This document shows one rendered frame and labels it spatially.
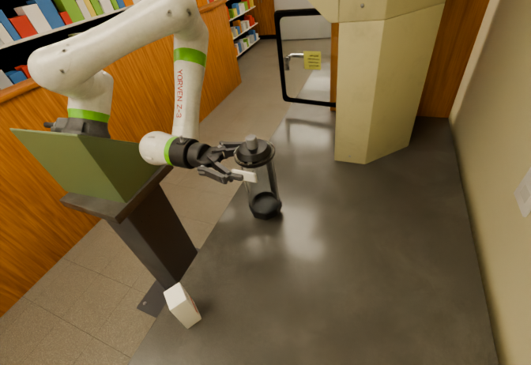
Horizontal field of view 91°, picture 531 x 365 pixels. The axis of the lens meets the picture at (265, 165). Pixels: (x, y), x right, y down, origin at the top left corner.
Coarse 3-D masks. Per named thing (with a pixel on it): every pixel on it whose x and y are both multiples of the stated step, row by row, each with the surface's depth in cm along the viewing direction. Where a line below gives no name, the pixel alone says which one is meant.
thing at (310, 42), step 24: (288, 24) 106; (312, 24) 101; (336, 24) 97; (288, 48) 112; (312, 48) 107; (336, 48) 102; (288, 72) 119; (312, 72) 113; (336, 72) 108; (288, 96) 127; (312, 96) 121; (336, 96) 115
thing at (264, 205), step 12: (240, 168) 69; (252, 168) 66; (264, 168) 67; (264, 180) 69; (276, 180) 74; (252, 192) 72; (264, 192) 71; (276, 192) 75; (252, 204) 76; (264, 204) 74; (276, 204) 77
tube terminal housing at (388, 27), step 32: (352, 0) 64; (384, 0) 62; (416, 0) 65; (352, 32) 69; (384, 32) 66; (416, 32) 70; (352, 64) 74; (384, 64) 72; (416, 64) 77; (352, 96) 80; (384, 96) 79; (416, 96) 85; (352, 128) 87; (384, 128) 87; (352, 160) 95
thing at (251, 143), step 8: (248, 136) 65; (248, 144) 65; (256, 144) 66; (264, 144) 67; (240, 152) 66; (248, 152) 65; (256, 152) 65; (264, 152) 65; (248, 160) 64; (256, 160) 64
